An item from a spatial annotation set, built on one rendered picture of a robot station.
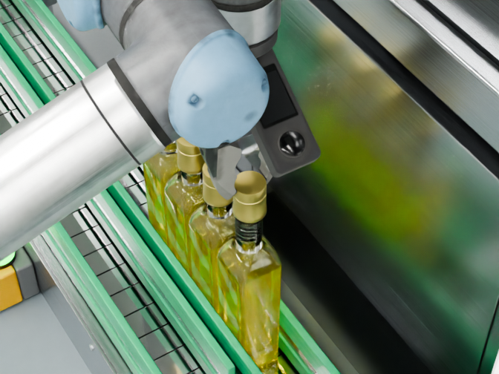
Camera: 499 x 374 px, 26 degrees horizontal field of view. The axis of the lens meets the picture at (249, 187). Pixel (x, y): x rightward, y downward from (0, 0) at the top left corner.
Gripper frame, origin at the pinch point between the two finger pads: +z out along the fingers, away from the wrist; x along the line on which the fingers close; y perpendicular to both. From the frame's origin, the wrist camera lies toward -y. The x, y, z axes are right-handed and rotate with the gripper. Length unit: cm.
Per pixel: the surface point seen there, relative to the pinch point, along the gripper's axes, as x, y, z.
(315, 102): -11.5, 6.5, -1.2
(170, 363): 9.3, 2.9, 30.5
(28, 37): 3, 68, 31
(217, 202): 1.6, 4.3, 6.0
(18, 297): 21, 29, 42
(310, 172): -11.5, 6.6, 10.3
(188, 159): 2.1, 10.0, 4.5
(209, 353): 6.2, -1.8, 24.1
